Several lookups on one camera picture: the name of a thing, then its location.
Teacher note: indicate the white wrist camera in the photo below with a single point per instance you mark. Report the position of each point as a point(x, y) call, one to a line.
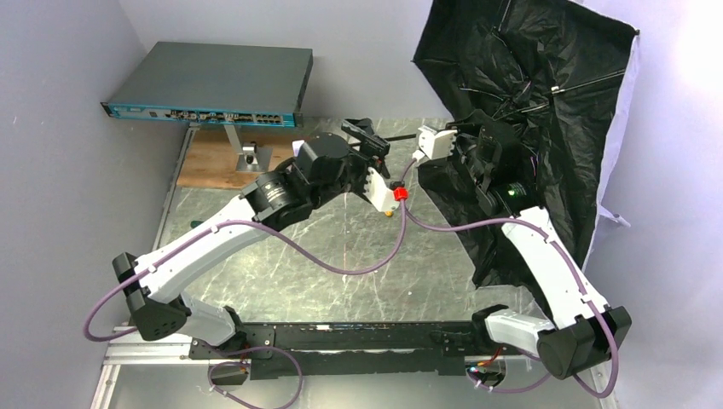
point(434, 144)
point(378, 193)

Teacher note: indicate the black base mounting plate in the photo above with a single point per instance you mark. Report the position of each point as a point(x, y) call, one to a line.
point(275, 350)

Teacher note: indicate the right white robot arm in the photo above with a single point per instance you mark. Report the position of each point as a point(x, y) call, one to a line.
point(580, 328)

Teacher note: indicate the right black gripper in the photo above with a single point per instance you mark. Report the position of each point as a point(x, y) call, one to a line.
point(466, 146)

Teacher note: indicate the lilac folding umbrella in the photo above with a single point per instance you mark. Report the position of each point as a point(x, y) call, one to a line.
point(556, 75)

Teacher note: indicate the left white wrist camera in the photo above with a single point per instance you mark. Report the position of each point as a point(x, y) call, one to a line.
point(378, 193)

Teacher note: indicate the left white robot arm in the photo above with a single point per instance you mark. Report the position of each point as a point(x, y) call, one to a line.
point(322, 167)

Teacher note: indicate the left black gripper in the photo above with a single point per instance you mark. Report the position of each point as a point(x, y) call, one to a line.
point(366, 143)

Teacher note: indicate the wooden base board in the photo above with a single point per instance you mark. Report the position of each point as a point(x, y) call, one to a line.
point(211, 161)

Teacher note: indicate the blue-fronted network switch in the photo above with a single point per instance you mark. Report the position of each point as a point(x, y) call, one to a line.
point(209, 83)

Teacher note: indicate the metal switch stand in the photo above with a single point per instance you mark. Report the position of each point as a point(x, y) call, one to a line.
point(251, 157)

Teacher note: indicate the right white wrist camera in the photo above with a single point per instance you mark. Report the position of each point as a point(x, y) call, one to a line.
point(434, 144)

